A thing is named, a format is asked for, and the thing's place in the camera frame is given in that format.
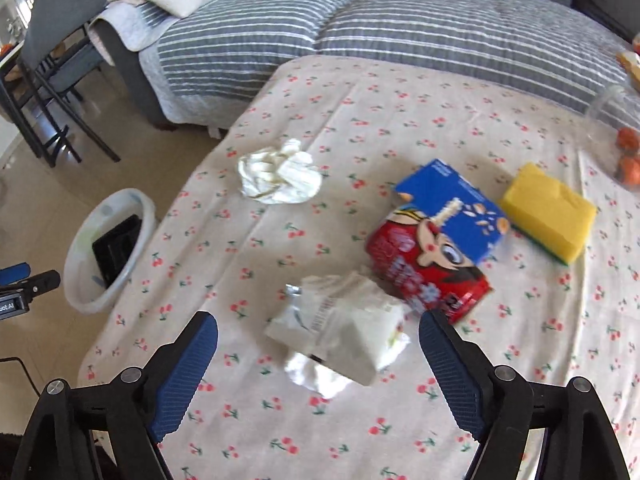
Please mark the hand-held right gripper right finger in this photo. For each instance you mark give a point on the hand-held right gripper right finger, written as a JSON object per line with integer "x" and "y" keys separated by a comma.
{"x": 450, "y": 365}

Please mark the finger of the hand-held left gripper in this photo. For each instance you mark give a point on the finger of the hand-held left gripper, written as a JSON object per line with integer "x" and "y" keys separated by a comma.
{"x": 42, "y": 281}
{"x": 12, "y": 274}

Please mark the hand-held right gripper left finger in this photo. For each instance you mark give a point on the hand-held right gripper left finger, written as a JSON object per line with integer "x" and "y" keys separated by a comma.
{"x": 187, "y": 365}

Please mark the white patterned trash bin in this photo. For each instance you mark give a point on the white patterned trash bin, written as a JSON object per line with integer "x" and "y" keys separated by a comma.
{"x": 85, "y": 240}

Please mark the black tray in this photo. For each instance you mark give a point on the black tray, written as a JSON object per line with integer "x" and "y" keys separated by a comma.
{"x": 115, "y": 250}

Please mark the white plastic wrapper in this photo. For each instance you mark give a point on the white plastic wrapper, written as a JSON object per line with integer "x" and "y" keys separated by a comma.
{"x": 345, "y": 325}

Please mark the red cartoon face can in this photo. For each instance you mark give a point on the red cartoon face can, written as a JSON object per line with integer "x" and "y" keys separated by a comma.
{"x": 415, "y": 265}

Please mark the crumpled white tissue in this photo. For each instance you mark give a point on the crumpled white tissue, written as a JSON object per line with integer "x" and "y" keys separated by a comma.
{"x": 280, "y": 175}
{"x": 312, "y": 377}

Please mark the blue drink carton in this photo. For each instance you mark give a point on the blue drink carton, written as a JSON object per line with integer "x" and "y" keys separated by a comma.
{"x": 465, "y": 210}

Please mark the yellow sponge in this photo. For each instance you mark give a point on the yellow sponge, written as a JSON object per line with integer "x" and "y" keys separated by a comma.
{"x": 545, "y": 205}

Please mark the cherry print tablecloth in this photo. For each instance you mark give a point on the cherry print tablecloth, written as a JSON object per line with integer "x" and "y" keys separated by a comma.
{"x": 350, "y": 125}

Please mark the tangerine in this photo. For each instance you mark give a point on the tangerine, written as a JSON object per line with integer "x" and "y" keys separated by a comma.
{"x": 630, "y": 169}
{"x": 629, "y": 139}

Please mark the grey chair with black legs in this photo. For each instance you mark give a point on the grey chair with black legs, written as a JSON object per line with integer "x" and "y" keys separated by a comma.
{"x": 55, "y": 5}

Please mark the glass door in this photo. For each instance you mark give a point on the glass door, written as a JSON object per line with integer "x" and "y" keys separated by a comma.
{"x": 15, "y": 0}

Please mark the clear food bag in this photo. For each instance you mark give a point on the clear food bag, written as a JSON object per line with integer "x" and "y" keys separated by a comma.
{"x": 631, "y": 62}

